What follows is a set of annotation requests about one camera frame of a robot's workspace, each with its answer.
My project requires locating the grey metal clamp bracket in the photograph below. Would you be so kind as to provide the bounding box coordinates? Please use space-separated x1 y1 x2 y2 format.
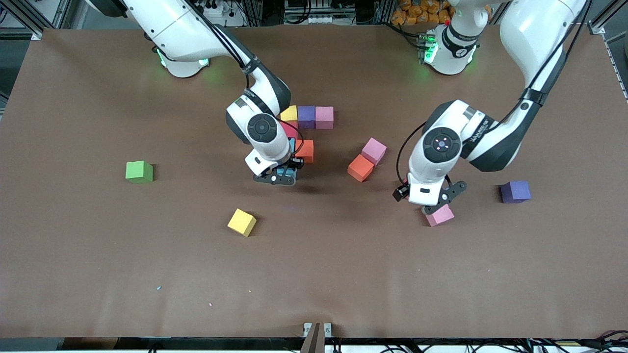
303 322 333 353

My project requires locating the net bag of oranges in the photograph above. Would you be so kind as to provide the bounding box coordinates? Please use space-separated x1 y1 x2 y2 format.
392 0 452 26

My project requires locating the aluminium frame post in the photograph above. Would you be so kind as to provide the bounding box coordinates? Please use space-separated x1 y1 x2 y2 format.
588 0 628 36
0 0 74 41

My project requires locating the pink foam cube with notch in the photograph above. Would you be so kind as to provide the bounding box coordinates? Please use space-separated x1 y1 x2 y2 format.
426 203 455 227

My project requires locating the orange foam cube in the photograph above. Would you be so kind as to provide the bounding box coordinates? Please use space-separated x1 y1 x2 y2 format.
294 139 314 164
347 154 375 183

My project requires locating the paper table cover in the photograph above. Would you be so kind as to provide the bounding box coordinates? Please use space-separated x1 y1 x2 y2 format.
0 25 628 339

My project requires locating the purple foam cube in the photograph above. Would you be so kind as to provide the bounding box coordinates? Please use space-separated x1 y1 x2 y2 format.
297 105 316 129
500 180 532 204

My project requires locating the green foam cube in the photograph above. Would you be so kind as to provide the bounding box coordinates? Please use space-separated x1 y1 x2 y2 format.
125 160 154 184

